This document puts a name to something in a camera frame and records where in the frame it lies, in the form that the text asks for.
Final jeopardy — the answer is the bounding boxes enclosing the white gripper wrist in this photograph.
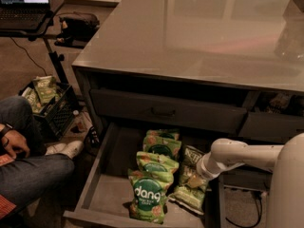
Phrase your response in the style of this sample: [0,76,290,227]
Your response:
[186,153,221,189]

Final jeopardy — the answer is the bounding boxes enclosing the seated person's jeans legs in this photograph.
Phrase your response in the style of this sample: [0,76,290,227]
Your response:
[0,96,74,218]

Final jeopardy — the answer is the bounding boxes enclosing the red patterned cloth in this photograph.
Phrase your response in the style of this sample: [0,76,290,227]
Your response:
[0,154,15,219]

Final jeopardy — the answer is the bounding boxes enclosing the black plastic crate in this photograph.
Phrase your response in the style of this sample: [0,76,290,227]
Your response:
[33,83,74,143]

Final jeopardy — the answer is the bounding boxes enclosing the kettle jalapeno chip bag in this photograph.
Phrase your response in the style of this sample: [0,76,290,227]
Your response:
[181,145,204,168]
[168,164,208,215]

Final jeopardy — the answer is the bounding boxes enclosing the black power cable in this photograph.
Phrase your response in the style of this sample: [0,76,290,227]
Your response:
[9,36,48,78]

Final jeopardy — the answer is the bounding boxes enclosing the black floor cable right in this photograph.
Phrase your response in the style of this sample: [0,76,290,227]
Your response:
[225,191,269,228]

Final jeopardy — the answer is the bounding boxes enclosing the Kettle chip bag in crate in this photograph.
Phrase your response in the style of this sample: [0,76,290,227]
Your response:
[32,75,56,105]

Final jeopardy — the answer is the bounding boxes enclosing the rear green Dang chip bag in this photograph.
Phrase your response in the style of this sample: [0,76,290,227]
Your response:
[146,129,180,141]

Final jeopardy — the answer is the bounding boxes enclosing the black laptop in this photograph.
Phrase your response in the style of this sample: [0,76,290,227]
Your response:
[0,0,52,30]

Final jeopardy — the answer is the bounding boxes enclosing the black laptop stand table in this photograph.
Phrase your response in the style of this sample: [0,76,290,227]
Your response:
[0,0,68,84]

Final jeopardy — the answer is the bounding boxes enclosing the seated person's hand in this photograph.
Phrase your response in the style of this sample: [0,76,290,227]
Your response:
[1,130,30,159]

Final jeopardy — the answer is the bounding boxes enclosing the grey counter cabinet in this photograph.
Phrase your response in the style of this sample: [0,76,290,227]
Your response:
[73,0,304,135]

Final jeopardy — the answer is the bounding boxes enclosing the open grey middle drawer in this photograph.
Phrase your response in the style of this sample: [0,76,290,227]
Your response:
[64,121,225,228]

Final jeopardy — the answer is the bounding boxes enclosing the white sneaker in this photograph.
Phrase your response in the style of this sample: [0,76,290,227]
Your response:
[46,141,84,159]

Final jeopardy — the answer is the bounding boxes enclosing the front green Dang chip bag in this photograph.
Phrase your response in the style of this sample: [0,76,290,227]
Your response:
[128,170,174,224]

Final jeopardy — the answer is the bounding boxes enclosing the dark bag on floor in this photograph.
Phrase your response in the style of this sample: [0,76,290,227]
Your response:
[55,11,100,48]

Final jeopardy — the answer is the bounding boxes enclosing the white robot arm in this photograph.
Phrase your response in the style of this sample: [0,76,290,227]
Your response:
[196,133,304,228]

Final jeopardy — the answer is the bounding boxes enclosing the green dang chip bag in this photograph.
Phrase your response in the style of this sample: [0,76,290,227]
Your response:
[142,135,181,160]
[146,129,180,141]
[128,170,174,224]
[136,151,180,174]

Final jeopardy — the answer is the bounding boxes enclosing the grey top drawer front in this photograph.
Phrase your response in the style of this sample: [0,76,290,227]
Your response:
[90,88,246,134]

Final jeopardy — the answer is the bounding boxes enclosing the black wrist watch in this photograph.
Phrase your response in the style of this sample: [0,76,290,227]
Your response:
[0,123,13,140]

